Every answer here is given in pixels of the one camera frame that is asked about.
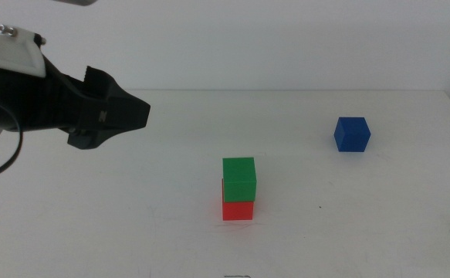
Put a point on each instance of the red cube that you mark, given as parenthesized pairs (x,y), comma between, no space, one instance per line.
(238,211)

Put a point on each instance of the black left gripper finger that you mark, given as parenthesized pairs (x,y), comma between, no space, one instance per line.
(97,83)
(124,114)

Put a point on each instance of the blue cube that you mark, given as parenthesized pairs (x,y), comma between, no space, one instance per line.
(351,135)

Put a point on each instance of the green cube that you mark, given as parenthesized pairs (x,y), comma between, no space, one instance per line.
(239,179)

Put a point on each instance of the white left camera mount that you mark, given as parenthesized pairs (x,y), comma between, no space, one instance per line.
(8,50)

